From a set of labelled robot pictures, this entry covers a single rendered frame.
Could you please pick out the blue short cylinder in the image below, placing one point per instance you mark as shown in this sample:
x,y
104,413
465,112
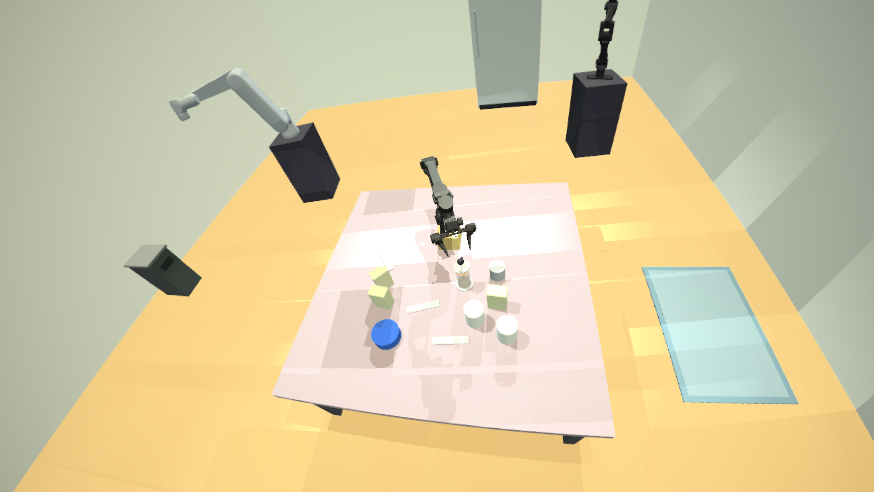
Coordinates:
x,y
386,334

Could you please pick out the pale green tall block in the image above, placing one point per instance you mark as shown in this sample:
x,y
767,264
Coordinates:
x,y
497,297
381,297
381,277

